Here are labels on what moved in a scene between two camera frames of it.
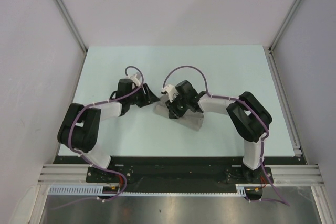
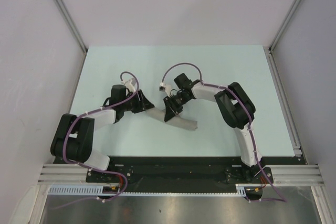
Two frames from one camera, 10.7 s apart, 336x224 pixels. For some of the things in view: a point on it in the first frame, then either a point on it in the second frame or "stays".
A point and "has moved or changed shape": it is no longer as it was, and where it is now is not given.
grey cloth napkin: [192, 120] has moved or changed shape
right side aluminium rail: [273, 65] stays
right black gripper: [174, 113] → [169, 114]
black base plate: [177, 174] stays
